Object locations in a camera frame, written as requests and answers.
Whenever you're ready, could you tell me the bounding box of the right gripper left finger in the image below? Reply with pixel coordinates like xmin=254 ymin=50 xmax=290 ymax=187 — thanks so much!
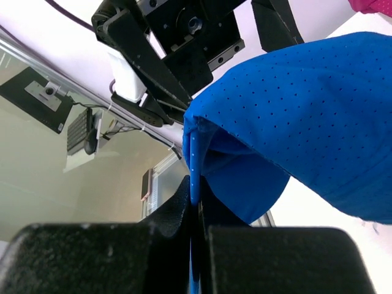
xmin=1 ymin=177 xmax=190 ymax=293

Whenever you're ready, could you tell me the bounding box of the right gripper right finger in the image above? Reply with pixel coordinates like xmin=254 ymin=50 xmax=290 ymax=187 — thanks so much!
xmin=198 ymin=179 xmax=374 ymax=294

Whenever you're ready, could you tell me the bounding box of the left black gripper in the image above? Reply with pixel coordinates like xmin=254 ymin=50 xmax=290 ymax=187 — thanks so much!
xmin=91 ymin=0 xmax=304 ymax=107

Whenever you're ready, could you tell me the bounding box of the blue baseball cap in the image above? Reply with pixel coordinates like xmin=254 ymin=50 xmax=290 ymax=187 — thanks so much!
xmin=183 ymin=32 xmax=391 ymax=282

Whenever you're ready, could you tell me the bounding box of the black keyboard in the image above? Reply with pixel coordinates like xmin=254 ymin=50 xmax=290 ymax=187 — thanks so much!
xmin=67 ymin=108 xmax=93 ymax=156

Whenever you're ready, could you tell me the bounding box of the black monitor on desk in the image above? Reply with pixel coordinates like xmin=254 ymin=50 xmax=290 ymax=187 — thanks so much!
xmin=1 ymin=67 xmax=73 ymax=134

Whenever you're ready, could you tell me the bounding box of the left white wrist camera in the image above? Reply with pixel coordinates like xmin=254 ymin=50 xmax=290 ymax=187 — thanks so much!
xmin=107 ymin=48 xmax=146 ymax=104

